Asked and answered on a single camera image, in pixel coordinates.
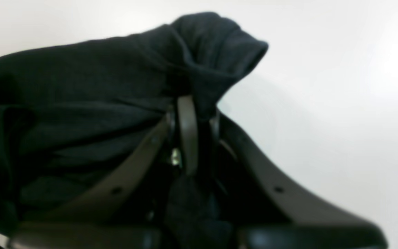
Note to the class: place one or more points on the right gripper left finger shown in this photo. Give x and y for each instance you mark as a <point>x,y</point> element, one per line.
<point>79,224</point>

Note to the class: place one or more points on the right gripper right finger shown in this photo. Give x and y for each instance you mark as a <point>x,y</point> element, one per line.
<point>269,210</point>

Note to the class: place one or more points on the black t-shirt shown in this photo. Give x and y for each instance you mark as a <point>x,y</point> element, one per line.
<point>71,114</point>

